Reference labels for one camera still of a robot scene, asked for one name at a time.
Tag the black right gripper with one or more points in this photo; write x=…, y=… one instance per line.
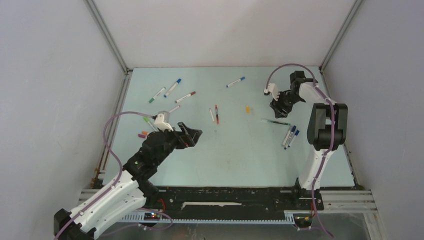
x=278, y=107

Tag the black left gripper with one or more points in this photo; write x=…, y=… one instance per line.
x=188, y=138

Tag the green gel pen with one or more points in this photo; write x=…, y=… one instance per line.
x=275, y=122

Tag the white marker dark blue cap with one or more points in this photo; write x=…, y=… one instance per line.
x=291, y=133

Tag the red gel pen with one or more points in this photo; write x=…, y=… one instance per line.
x=216, y=114

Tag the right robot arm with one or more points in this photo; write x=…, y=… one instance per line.
x=326, y=130

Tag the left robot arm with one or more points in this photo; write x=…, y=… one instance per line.
x=129, y=190

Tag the red cap white marker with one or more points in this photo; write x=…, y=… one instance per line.
x=175, y=108

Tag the dark red cap marker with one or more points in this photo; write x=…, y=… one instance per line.
x=185, y=97

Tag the far blue cap marker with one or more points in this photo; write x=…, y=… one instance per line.
x=235, y=81

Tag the light green cap marker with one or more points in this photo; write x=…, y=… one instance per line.
x=150, y=122

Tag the green cap white marker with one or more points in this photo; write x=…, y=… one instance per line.
x=156, y=95

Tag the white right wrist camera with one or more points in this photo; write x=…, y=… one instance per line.
x=273, y=90

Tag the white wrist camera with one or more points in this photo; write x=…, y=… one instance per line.
x=161, y=121
x=273, y=90

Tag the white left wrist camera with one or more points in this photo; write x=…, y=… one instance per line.
x=161, y=121

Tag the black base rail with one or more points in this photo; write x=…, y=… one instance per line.
x=229, y=203

